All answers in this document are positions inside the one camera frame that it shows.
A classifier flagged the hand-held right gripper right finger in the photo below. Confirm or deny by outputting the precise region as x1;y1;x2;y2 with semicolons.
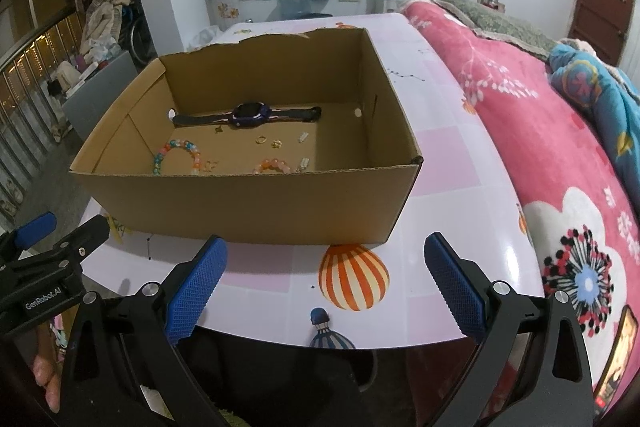
424;232;596;427

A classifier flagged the pink floral blanket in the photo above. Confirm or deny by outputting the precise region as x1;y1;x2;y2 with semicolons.
400;0;640;403

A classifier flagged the brown cardboard box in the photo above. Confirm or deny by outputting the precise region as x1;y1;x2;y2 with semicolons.
69;27;425;245

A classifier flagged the metal railing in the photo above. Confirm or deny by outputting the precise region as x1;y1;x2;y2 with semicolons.
0;9;86;228

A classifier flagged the pink orange bead bracelet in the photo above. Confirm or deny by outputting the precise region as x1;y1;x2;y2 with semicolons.
252;158;293;175

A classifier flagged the grey green quilt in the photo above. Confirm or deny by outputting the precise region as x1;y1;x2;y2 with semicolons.
432;0;558;58

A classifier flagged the blue patterned blanket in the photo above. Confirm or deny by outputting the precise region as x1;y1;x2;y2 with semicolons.
547;42;640;208

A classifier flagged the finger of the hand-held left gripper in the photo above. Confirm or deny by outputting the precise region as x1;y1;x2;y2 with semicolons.
0;212;57;269
0;213;111;304

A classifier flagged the multicolour bead bracelet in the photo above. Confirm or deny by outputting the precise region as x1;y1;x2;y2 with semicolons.
151;138;202;178

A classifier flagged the person's left hand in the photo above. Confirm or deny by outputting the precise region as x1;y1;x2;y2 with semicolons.
30;309;67;414

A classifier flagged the pile of clothes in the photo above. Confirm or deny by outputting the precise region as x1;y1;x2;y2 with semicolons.
80;0;133;58

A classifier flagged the bicycle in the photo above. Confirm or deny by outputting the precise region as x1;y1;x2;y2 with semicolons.
122;2;152;58

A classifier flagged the grey cabinet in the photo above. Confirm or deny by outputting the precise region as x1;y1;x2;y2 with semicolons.
62;52;141;142

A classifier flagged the empty clear water jug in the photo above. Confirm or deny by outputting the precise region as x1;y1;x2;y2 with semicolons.
277;0;326;20

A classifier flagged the white small appliance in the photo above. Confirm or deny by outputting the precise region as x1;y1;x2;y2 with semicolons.
50;59;103;98

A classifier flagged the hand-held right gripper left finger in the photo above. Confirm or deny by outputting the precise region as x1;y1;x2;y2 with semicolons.
60;234;228;427

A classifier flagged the pink strap digital watch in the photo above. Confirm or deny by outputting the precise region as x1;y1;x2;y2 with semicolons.
172;102;322;129

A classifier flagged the yellow paper ornament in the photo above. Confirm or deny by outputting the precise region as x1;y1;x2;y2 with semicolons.
107;214;132;240

